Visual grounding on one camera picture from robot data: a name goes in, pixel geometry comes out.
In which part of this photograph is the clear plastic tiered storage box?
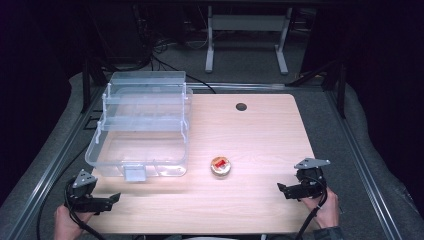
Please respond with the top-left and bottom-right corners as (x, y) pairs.
(84, 70), (194, 183)

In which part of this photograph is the round tin with red label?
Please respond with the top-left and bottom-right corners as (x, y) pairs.
(209, 155), (232, 178)

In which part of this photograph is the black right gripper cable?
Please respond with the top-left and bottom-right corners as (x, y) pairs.
(294, 175), (330, 240)

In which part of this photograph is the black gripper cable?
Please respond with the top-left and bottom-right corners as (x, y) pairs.
(294, 175), (330, 240)
(62, 181), (108, 240)

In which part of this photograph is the aluminium rail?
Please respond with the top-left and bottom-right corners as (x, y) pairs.
(185, 81), (288, 92)
(324, 89), (404, 240)
(4, 85), (108, 240)

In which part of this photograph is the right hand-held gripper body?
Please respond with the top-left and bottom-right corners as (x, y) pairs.
(285, 157), (331, 201)

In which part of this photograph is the black stand leg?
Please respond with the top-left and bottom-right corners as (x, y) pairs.
(287, 59), (348, 120)
(80, 55), (113, 115)

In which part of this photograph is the grey metal table frame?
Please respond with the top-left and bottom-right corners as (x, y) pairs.
(204, 5), (294, 75)

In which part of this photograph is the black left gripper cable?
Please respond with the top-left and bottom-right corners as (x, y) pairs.
(62, 181), (108, 240)

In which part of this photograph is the bundle of black cables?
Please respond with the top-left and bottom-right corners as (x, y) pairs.
(133, 6), (218, 95)

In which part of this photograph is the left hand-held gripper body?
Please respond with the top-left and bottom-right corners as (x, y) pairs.
(64, 168), (113, 214)

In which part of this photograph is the person's right hand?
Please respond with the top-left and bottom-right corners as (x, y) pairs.
(300, 186), (341, 230)

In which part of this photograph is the person's left hand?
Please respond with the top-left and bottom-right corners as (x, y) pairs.
(53, 203), (95, 240)

